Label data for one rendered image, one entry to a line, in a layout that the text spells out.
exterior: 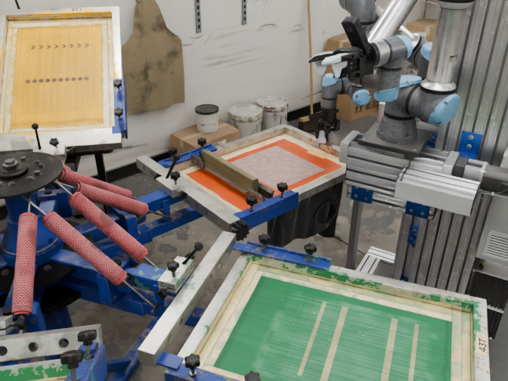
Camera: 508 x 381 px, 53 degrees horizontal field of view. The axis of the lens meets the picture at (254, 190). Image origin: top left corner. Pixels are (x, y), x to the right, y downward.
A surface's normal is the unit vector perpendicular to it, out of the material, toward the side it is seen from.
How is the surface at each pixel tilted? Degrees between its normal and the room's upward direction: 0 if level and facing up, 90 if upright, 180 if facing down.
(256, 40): 90
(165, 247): 0
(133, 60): 89
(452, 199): 90
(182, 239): 0
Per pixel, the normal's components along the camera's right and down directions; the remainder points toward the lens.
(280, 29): 0.64, 0.39
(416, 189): -0.49, 0.44
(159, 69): 0.22, 0.44
